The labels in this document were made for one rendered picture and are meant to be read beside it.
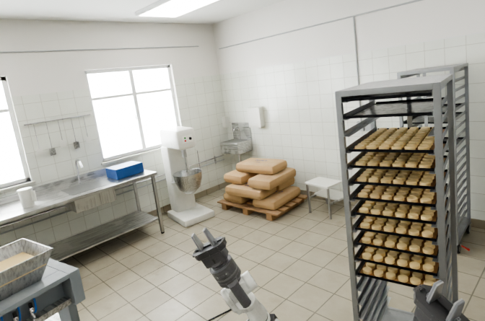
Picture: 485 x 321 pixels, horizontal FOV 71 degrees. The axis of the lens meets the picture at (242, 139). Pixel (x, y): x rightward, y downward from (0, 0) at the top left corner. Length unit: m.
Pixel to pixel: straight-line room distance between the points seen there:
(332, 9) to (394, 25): 0.86
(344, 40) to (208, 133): 2.85
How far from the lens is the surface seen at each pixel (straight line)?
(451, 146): 2.42
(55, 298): 1.95
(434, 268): 2.13
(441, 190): 1.86
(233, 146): 5.89
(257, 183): 4.79
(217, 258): 1.21
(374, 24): 4.64
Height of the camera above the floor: 1.94
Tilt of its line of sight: 10 degrees down
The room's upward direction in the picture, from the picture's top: 7 degrees counter-clockwise
